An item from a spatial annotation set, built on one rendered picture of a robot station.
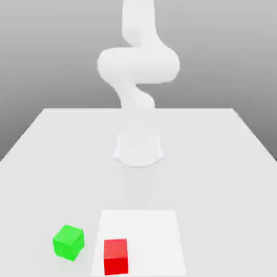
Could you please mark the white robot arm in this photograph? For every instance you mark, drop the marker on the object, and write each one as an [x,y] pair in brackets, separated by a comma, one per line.
[138,65]

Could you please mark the small red cube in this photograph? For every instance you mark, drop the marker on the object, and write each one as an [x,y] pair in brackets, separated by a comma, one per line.
[115,257]

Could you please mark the small green cube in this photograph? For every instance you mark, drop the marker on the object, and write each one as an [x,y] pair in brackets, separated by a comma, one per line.
[68,243]

